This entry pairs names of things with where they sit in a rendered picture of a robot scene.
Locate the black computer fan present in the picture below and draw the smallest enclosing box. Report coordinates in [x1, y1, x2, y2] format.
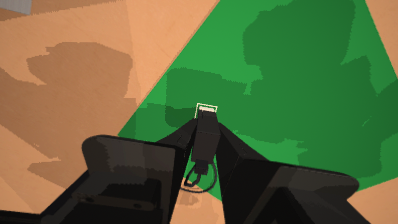
[40, 170, 90, 215]

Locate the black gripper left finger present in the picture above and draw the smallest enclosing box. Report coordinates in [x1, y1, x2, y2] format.
[82, 118, 197, 224]

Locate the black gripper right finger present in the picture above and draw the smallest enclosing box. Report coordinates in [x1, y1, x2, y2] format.
[215, 122, 359, 224]

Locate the green circuit board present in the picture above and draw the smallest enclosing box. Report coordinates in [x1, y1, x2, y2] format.
[118, 0, 398, 192]

